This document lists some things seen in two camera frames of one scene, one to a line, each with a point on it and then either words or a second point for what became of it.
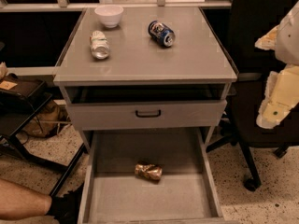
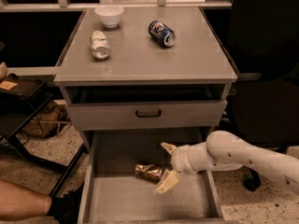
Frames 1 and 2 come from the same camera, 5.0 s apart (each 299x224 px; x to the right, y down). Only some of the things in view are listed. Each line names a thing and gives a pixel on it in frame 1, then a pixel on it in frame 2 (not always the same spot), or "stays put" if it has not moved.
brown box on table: [21, 85] stays put
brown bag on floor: [49, 120] stays put
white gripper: [289, 37] -> [179, 160]
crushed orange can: [149, 171] stays put
